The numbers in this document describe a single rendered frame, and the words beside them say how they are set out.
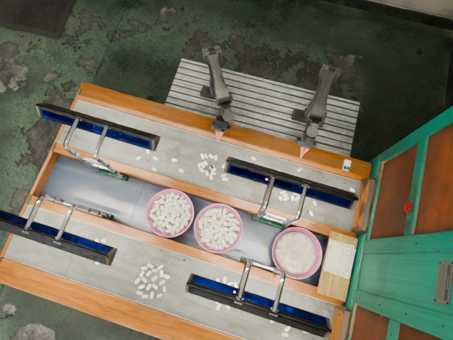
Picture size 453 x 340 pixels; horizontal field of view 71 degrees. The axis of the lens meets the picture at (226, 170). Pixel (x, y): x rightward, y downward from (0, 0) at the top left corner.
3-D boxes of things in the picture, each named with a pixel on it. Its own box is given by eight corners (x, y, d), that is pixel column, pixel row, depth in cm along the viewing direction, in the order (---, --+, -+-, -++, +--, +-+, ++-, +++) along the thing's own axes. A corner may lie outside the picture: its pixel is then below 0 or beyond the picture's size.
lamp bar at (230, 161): (228, 156, 154) (228, 152, 147) (354, 193, 148) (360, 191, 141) (223, 172, 152) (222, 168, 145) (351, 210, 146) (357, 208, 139)
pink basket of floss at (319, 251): (261, 241, 179) (263, 240, 170) (303, 220, 182) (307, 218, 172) (283, 286, 172) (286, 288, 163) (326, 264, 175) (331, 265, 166)
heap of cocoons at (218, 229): (205, 202, 184) (204, 201, 178) (244, 214, 182) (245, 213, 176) (192, 243, 178) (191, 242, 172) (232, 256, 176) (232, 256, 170)
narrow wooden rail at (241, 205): (63, 148, 196) (54, 142, 186) (352, 235, 181) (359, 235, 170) (60, 156, 195) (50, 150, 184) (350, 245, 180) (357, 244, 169)
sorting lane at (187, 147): (78, 100, 197) (77, 99, 195) (366, 184, 182) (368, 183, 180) (58, 144, 190) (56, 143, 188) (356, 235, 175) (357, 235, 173)
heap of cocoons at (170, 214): (160, 189, 186) (158, 187, 180) (198, 201, 184) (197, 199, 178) (145, 228, 180) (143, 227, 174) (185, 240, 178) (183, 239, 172)
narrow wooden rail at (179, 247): (40, 197, 188) (29, 193, 178) (340, 293, 173) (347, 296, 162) (36, 206, 187) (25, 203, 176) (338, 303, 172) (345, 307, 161)
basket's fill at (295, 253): (279, 227, 180) (281, 226, 174) (317, 239, 178) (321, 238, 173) (269, 266, 174) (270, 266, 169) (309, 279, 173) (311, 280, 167)
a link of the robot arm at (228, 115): (238, 119, 161) (234, 96, 155) (222, 123, 160) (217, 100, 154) (234, 112, 171) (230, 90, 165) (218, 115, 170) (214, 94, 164)
